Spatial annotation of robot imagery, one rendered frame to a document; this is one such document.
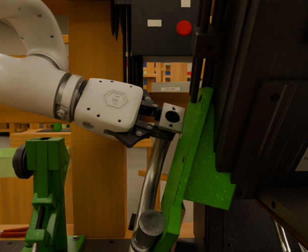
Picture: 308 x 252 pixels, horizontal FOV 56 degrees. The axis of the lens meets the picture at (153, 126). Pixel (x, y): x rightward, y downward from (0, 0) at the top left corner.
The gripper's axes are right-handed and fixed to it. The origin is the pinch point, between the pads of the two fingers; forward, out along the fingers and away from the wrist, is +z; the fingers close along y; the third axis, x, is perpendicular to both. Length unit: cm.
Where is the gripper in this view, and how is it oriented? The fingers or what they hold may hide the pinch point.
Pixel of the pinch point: (165, 124)
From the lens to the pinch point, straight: 51.9
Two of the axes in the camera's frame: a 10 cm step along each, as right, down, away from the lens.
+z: 9.6, 2.6, 0.5
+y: 1.7, -7.6, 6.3
